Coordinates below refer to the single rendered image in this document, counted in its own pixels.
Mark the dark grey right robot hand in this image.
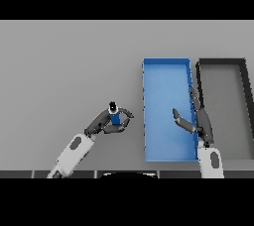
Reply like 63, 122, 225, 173
172, 86, 215, 149

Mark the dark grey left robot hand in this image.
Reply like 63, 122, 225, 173
83, 106, 135, 138

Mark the dark grey bin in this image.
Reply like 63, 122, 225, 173
195, 57, 254, 161

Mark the blue bin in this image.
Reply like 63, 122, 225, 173
142, 57, 200, 164

